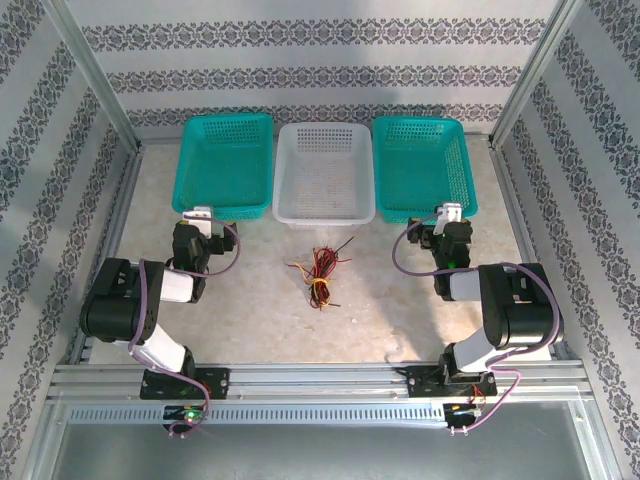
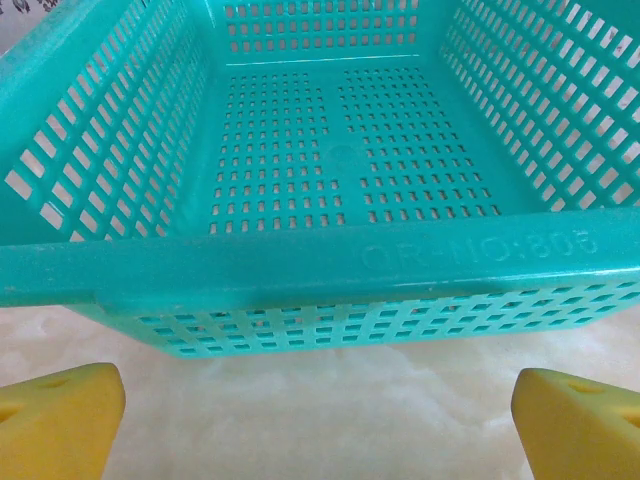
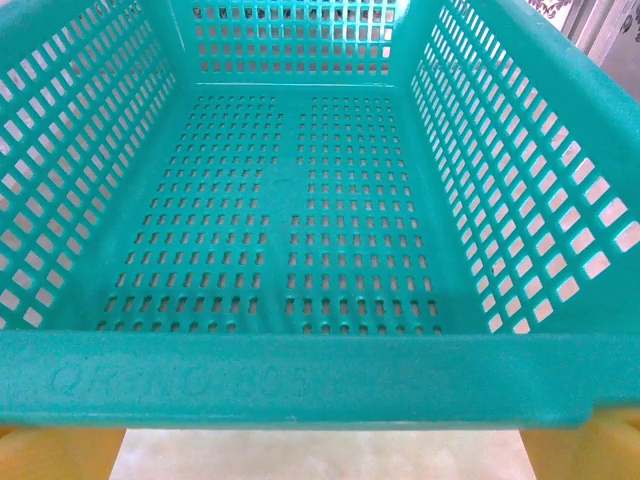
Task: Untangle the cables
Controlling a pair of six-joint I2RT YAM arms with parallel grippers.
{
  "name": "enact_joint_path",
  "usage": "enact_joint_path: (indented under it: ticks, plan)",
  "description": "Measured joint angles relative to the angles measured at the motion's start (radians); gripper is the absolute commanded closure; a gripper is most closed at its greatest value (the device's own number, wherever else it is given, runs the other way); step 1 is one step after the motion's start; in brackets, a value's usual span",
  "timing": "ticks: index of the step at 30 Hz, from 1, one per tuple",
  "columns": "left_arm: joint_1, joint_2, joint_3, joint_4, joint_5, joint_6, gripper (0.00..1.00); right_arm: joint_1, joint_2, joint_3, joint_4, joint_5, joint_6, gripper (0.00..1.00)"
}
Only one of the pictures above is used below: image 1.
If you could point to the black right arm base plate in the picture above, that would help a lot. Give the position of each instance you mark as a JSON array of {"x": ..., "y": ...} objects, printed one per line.
[{"x": 422, "y": 382}]

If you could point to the aluminium table side rail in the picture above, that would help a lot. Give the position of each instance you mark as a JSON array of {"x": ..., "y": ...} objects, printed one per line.
[
  {"x": 115, "y": 235},
  {"x": 520, "y": 200}
]

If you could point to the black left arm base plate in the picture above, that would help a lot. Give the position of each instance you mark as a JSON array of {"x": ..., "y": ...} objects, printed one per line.
[{"x": 217, "y": 382}]

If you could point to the aluminium mounting rail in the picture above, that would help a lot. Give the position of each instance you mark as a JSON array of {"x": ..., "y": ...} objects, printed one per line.
[{"x": 320, "y": 380}]

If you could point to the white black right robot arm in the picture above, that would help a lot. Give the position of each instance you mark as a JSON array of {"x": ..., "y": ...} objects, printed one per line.
[{"x": 520, "y": 320}]

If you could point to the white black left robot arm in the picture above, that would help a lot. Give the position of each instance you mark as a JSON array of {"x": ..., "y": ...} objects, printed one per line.
[{"x": 120, "y": 300}]

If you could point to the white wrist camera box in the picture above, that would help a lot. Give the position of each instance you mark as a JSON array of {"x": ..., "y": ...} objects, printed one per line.
[
  {"x": 197, "y": 216},
  {"x": 451, "y": 212}
]

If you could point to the teal plastic basket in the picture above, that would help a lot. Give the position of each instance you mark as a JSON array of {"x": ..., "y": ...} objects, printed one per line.
[
  {"x": 225, "y": 165},
  {"x": 420, "y": 165}
]

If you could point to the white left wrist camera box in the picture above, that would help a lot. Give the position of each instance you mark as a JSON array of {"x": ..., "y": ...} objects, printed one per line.
[{"x": 197, "y": 216}]

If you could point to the aluminium frame post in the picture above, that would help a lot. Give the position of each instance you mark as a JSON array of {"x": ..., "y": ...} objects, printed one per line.
[
  {"x": 95, "y": 75},
  {"x": 535, "y": 75}
]

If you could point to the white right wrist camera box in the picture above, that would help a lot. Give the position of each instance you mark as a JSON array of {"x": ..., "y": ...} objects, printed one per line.
[{"x": 451, "y": 212}]

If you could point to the small circuit board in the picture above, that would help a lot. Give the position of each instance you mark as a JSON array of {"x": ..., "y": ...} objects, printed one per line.
[
  {"x": 460, "y": 410},
  {"x": 187, "y": 414}
]

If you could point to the grey metal sheet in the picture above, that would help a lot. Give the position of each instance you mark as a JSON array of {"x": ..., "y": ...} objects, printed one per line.
[{"x": 320, "y": 455}]

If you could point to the white plastic basket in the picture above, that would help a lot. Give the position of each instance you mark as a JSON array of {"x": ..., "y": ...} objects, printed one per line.
[{"x": 325, "y": 175}]

